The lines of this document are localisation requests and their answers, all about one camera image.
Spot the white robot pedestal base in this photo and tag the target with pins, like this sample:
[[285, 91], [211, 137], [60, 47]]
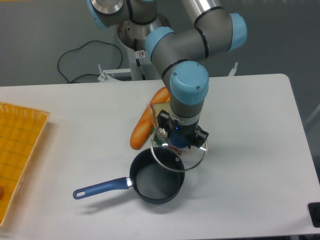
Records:
[[132, 50]]

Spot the yellow plastic basket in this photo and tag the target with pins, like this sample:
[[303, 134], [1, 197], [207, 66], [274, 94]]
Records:
[[21, 128]]

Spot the black device at table corner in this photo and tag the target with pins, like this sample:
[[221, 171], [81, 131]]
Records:
[[314, 212]]

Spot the wrapped sandwich in plastic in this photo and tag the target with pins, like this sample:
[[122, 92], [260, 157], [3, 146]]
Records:
[[154, 110]]

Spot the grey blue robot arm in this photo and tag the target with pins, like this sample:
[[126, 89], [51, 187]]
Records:
[[177, 56]]

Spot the black saucepan with blue handle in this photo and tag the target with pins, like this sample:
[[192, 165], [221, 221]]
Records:
[[156, 174]]

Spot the glass lid with blue knob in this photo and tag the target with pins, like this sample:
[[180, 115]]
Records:
[[173, 158]]

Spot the orange toy baguette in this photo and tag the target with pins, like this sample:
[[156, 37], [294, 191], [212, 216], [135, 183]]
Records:
[[142, 130]]

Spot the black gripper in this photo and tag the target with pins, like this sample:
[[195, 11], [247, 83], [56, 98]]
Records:
[[186, 129]]

